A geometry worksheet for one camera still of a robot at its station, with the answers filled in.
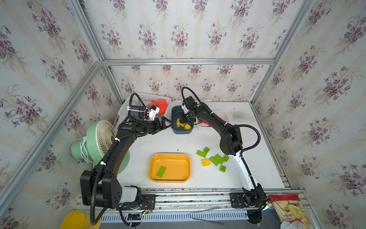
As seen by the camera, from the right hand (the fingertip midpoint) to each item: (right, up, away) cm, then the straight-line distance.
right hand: (187, 118), depth 100 cm
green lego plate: (-16, -31, -18) cm, 39 cm away
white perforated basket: (-36, +16, +15) cm, 42 cm away
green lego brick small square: (+12, -20, -8) cm, 25 cm away
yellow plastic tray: (-6, -31, -14) cm, 34 cm away
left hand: (-11, -3, -23) cm, 26 cm away
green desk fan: (-41, -7, -36) cm, 55 cm away
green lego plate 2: (+9, -23, -9) cm, 26 cm away
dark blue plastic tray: (-9, +5, +11) cm, 15 cm away
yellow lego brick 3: (+11, -27, -14) cm, 32 cm away
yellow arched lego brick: (-7, -3, +2) cm, 8 cm away
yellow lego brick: (0, -6, +1) cm, 6 cm away
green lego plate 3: (+20, -25, -12) cm, 34 cm away
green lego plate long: (+17, -26, -12) cm, 33 cm away
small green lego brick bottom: (+21, -30, -16) cm, 40 cm away
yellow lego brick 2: (-4, -4, +3) cm, 7 cm away
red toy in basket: (-20, +11, +8) cm, 24 cm away
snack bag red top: (+48, -43, -34) cm, 73 cm away
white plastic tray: (+28, +4, +9) cm, 29 cm away
